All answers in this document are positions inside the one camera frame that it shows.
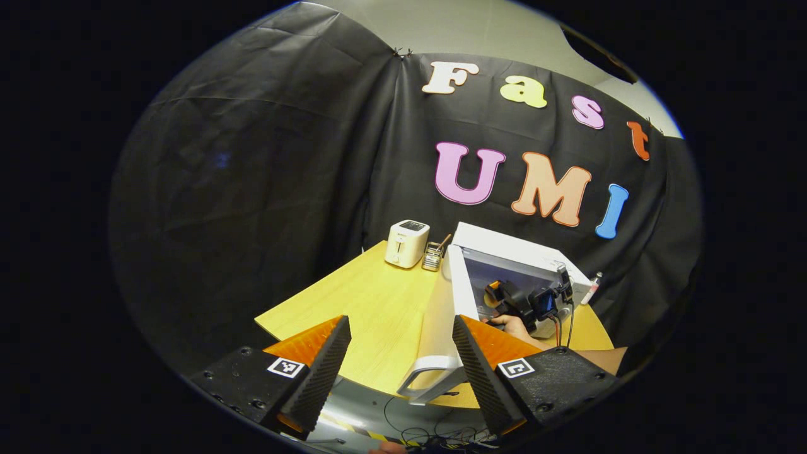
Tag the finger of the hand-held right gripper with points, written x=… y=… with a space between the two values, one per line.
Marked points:
x=493 y=293

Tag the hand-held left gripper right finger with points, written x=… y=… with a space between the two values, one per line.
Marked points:
x=479 y=372

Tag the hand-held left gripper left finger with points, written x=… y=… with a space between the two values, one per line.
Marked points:
x=321 y=378

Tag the white microwave oven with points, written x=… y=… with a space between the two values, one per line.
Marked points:
x=438 y=328

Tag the small clear bottle pink label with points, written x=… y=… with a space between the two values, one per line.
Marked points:
x=596 y=290

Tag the wooden utensil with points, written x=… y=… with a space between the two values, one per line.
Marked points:
x=444 y=243

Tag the yellow black floor tape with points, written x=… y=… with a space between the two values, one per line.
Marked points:
x=372 y=434

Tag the white toaster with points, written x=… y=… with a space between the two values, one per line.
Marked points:
x=406 y=246

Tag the black backdrop cloth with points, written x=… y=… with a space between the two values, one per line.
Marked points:
x=252 y=189

